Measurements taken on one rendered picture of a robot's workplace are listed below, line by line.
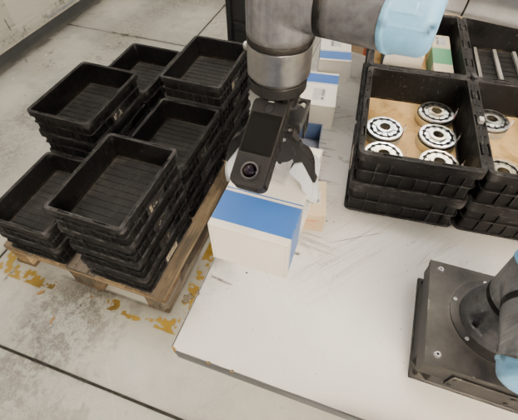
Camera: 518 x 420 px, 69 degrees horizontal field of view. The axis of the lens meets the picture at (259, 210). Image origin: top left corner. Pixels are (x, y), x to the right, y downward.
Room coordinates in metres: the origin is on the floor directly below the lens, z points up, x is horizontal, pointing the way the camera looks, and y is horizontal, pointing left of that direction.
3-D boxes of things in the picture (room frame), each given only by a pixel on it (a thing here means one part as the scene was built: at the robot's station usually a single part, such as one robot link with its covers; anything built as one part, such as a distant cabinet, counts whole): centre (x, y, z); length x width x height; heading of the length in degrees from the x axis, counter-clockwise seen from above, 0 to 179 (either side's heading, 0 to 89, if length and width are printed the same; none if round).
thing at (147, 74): (1.81, 0.62, 0.31); 0.40 x 0.30 x 0.34; 161
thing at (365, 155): (0.84, -0.43, 0.92); 0.40 x 0.30 x 0.02; 166
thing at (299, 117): (0.42, -0.03, 1.25); 0.09 x 0.08 x 0.12; 161
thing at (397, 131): (0.85, -0.36, 0.86); 0.10 x 0.10 x 0.01
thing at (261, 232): (0.39, -0.02, 1.09); 0.20 x 0.12 x 0.09; 161
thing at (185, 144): (1.30, 0.38, 0.31); 0.40 x 0.30 x 0.34; 161
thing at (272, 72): (0.41, -0.02, 1.33); 0.08 x 0.08 x 0.05
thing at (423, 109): (0.93, -0.53, 0.86); 0.10 x 0.10 x 0.01
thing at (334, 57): (1.43, -0.30, 0.75); 0.20 x 0.12 x 0.09; 171
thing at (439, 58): (1.21, -0.62, 0.86); 0.24 x 0.06 x 0.06; 166
